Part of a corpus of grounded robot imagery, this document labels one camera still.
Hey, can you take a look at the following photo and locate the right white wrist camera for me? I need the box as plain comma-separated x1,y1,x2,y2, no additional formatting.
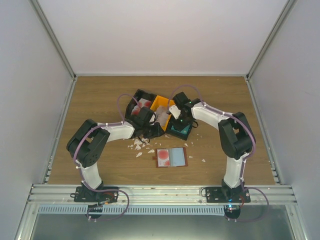
168,105,181,120

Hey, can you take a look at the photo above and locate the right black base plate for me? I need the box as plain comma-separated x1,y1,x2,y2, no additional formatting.
200,185,251,221

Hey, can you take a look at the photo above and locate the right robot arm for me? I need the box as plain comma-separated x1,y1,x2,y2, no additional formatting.
168,92,256,203

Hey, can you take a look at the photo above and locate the purple cable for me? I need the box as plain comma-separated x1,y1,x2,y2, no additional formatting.
72,93,141,193
167,84,257,191

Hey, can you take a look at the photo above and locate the grey slotted cable duct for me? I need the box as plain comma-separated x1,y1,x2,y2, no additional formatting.
38,204,225,216

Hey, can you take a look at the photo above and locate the aluminium rail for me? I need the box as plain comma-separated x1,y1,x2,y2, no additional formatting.
27,184,297,206

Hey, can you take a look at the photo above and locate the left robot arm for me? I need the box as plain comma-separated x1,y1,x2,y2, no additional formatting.
66,107,165,202

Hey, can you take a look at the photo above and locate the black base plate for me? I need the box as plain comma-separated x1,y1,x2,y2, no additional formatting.
70,184,119,221
200,185,251,221

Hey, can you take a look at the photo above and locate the white patterned card stack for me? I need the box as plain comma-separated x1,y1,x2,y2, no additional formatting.
155,105,170,127

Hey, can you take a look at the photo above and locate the teal card stack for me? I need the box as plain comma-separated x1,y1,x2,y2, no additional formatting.
171,125,190,136

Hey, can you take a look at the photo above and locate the red circle card stack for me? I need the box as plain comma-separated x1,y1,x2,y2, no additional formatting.
131,98,152,115

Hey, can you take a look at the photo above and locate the orange bin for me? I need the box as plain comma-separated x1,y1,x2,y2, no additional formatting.
149,95,175,131

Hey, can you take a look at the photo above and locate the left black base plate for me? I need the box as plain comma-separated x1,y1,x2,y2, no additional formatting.
70,184,119,221

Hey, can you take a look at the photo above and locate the black bin with teal cards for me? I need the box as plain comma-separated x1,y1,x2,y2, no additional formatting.
165,116,193,141

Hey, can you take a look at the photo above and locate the brown leather card holder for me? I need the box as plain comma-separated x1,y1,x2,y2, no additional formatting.
152,147,188,168

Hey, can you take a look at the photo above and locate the black bin with red cards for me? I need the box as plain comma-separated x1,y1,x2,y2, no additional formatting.
125,89,157,119

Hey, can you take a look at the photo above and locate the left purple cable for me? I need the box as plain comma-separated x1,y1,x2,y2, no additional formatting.
72,93,141,193

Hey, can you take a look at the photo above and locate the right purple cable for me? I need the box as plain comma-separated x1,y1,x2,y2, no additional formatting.
167,84,257,191

